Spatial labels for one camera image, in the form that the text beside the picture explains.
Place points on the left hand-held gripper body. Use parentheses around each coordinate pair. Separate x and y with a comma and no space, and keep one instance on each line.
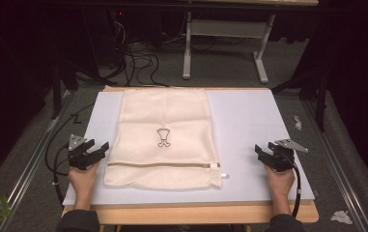
(77,158)

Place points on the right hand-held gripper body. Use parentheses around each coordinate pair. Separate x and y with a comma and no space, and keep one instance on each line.
(283,158)

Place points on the cream mesh laundry bag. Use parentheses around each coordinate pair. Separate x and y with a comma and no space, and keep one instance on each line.
(165,112)

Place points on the person's left hand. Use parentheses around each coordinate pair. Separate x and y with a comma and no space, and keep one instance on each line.
(83,183)

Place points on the person's right hand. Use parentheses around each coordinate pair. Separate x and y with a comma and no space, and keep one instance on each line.
(279,185)

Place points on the small white scrap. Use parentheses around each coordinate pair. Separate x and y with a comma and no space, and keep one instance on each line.
(297,122)

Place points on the white board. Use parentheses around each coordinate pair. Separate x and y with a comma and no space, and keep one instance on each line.
(246,122)

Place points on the black stand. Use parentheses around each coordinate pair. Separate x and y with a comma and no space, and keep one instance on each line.
(322,100)
(56,93)

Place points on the crumpled white paper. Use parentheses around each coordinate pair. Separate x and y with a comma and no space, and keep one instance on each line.
(341,217)

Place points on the wooden table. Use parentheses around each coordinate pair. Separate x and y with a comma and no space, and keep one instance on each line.
(188,214)

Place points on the metal floor rail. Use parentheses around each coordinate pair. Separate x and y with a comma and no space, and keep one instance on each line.
(30,164)
(336,164)

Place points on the white desk frame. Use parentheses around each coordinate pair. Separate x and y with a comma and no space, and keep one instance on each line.
(226,29)

